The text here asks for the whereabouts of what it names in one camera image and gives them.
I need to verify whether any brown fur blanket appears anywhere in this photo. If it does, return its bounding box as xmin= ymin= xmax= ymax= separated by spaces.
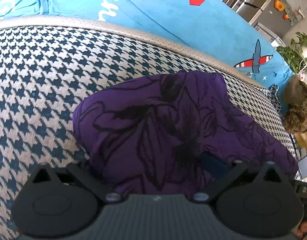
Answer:
xmin=282 ymin=75 xmax=307 ymax=134

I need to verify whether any purple floral garment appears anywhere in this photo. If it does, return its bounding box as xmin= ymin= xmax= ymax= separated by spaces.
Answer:
xmin=73 ymin=72 xmax=298 ymax=195

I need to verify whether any wooden block under phone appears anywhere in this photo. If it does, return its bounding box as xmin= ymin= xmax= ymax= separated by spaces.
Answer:
xmin=294 ymin=132 xmax=307 ymax=152

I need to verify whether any person's right hand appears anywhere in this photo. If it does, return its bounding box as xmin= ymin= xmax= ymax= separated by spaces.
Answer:
xmin=294 ymin=220 xmax=307 ymax=240

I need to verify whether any houndstooth sofa seat cover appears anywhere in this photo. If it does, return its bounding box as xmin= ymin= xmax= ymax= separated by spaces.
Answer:
xmin=0 ymin=16 xmax=296 ymax=239

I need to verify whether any green potted plant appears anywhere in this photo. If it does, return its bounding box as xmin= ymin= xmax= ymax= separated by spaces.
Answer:
xmin=276 ymin=32 xmax=307 ymax=76

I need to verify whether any silver refrigerator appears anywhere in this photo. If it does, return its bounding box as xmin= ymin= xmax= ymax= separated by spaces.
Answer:
xmin=234 ymin=0 xmax=307 ymax=38

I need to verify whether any blue printed sofa back cover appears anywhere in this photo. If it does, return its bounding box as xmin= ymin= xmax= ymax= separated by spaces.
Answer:
xmin=0 ymin=0 xmax=296 ymax=111

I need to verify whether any black smartphone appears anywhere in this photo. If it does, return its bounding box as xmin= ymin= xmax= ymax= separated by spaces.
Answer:
xmin=298 ymin=155 xmax=307 ymax=179

